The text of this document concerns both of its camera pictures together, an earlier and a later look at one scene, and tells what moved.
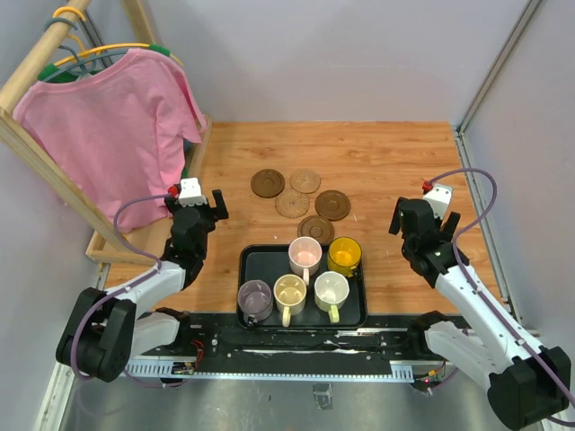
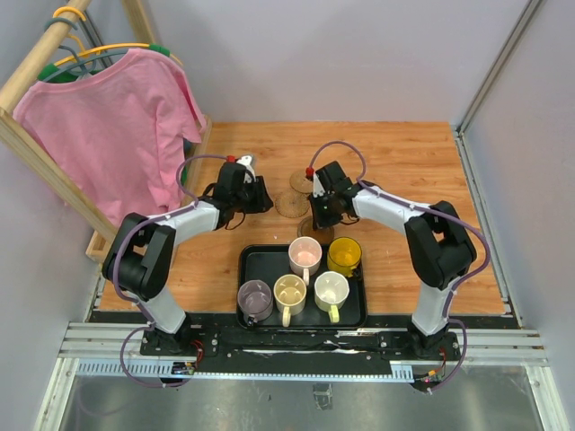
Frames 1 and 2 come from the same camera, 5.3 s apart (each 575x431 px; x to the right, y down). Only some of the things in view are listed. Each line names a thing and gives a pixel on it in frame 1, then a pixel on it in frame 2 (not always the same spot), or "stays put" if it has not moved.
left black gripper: (218, 212) -> (263, 202)
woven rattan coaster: (305, 181) stays put
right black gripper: (449, 227) -> (319, 221)
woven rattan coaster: (292, 204) stays put
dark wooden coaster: (318, 227) stays put
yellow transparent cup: (343, 256) stays put
